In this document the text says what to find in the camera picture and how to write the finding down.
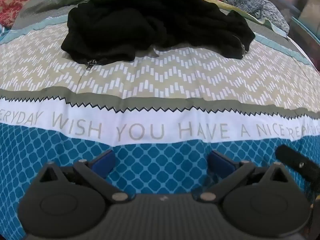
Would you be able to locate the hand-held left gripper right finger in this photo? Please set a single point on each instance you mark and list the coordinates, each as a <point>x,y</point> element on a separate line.
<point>220,162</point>

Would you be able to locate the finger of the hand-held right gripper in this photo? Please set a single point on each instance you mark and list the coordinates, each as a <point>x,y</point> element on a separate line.
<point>295,161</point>

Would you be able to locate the printed patterned bedsheet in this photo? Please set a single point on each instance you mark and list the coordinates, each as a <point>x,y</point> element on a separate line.
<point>175,85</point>

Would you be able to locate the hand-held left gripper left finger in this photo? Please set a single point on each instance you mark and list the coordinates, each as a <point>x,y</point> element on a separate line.
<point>104,160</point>

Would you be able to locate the black pants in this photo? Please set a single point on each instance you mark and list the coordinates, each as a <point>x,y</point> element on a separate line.
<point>155,22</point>

